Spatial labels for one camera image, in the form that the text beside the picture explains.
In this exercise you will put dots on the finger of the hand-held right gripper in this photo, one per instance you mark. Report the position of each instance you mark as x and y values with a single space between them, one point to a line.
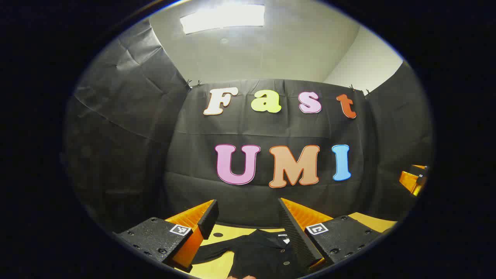
409 182
420 167

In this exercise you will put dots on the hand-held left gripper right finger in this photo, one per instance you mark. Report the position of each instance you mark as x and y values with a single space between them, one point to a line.
296 236

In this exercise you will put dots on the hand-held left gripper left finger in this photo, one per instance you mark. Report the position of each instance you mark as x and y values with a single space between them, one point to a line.
208 219

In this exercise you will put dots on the black buttoned shirt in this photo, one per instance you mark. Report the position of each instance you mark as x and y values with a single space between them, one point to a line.
255 252

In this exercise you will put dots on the black backdrop cloth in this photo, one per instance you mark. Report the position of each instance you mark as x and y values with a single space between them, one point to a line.
252 128

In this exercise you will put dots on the rectangular ceiling light panel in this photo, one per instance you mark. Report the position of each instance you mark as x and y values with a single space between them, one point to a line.
223 18

